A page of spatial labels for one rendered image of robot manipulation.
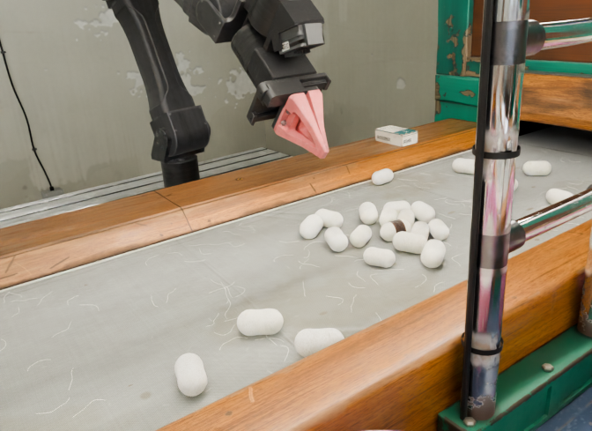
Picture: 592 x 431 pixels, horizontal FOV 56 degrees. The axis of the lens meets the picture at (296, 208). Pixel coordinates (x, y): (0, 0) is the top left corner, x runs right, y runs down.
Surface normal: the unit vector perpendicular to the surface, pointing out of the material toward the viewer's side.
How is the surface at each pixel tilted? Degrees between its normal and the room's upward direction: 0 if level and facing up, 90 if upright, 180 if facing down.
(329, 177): 45
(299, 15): 41
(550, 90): 67
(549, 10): 90
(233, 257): 0
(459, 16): 90
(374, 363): 0
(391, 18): 90
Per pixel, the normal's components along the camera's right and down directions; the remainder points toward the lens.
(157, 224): 0.37, -0.48
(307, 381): -0.06, -0.93
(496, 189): -0.17, 0.36
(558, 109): -0.78, -0.14
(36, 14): 0.60, 0.25
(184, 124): 0.64, -0.16
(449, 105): -0.81, 0.22
